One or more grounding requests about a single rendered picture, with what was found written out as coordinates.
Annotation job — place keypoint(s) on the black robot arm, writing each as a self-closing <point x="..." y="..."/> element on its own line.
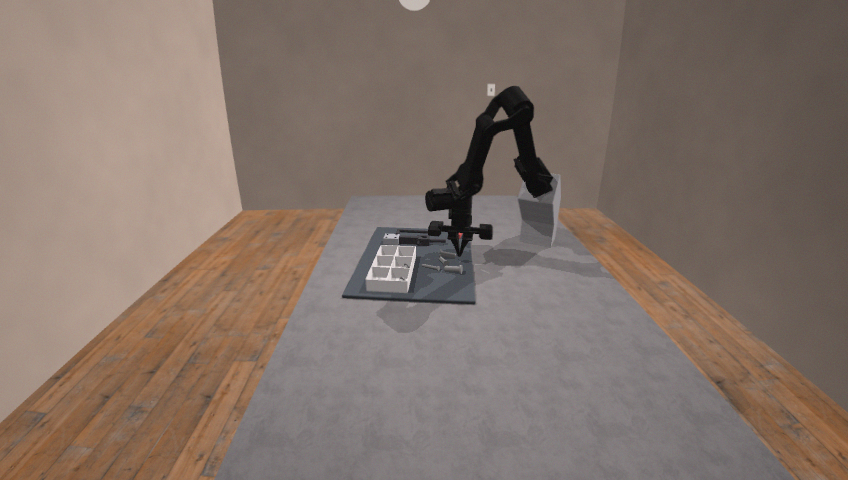
<point x="470" y="174"/>

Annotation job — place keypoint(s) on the grey metal clevis fork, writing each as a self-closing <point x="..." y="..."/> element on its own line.
<point x="426" y="240"/>

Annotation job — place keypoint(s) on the white compartment tray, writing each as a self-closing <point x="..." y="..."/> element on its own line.
<point x="390" y="272"/>

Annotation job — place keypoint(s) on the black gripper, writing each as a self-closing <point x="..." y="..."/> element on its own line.
<point x="460" y="223"/>

